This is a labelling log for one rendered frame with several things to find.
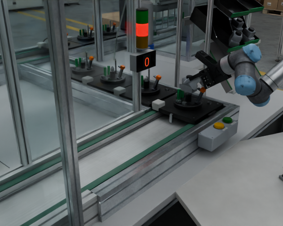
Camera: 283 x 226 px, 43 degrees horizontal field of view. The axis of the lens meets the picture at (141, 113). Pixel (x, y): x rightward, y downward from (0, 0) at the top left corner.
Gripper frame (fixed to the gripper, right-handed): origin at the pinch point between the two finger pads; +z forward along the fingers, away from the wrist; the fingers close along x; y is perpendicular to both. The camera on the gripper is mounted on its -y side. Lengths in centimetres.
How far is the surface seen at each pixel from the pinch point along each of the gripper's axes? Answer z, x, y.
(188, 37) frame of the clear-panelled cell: 50, 86, -29
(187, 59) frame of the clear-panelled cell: 60, 86, -16
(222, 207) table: -22, -41, 44
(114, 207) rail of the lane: -3, -66, 28
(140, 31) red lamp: -5.6, -21.0, -25.3
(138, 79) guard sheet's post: 9.3, -19.3, -9.4
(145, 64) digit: 1.2, -19.9, -13.2
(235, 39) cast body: -14.3, 26.9, -7.5
